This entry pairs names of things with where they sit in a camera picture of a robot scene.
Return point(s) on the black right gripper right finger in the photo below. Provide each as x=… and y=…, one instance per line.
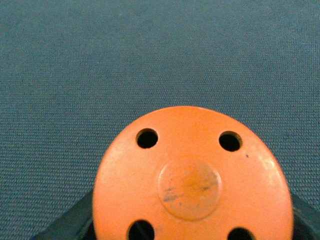
x=306, y=220

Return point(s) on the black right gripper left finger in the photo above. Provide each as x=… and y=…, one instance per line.
x=75, y=224

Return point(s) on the orange cylinder cap 4680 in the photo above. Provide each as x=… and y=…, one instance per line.
x=192, y=174

